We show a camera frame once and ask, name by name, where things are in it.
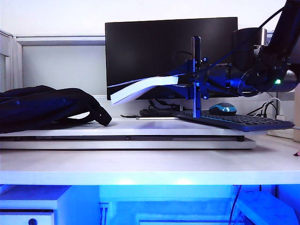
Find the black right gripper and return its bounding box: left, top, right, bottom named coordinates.
left=158, top=36, right=235, bottom=118

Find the pink cover book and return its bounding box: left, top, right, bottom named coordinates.
left=110, top=75, right=180, bottom=106

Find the black blue backpack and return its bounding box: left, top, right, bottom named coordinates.
left=0, top=85, right=113, bottom=134

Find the white raised desk board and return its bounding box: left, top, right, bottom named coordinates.
left=0, top=117, right=269, bottom=136

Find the white box under desk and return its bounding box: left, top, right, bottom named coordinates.
left=238, top=191, right=300, bottom=225

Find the blue black computer mouse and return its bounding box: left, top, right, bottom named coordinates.
left=208, top=102, right=238, bottom=116

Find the black computer monitor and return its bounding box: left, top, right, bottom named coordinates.
left=105, top=16, right=239, bottom=101

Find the black blue keyboard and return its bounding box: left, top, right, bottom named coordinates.
left=175, top=110, right=295, bottom=132

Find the white base board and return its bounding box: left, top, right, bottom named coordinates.
left=0, top=137, right=256, bottom=150

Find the wide grey partition panel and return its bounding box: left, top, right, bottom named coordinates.
left=16, top=35, right=277, bottom=98

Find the white drawer cabinet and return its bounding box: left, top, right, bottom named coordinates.
left=0, top=185, right=100, bottom=225

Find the grey side partition panel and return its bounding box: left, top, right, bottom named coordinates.
left=0, top=29, right=24, bottom=92

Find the black power adapter with cables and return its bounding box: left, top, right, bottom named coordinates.
left=140, top=99, right=186, bottom=117

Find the black cable bundle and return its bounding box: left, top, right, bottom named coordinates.
left=247, top=102, right=279, bottom=117

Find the white looped cable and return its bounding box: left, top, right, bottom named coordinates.
left=267, top=97, right=282, bottom=115

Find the dark hanging cable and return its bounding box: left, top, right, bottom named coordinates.
left=229, top=185, right=242, bottom=225

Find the white socket with cables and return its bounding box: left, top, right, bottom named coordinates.
left=99, top=202, right=110, bottom=225

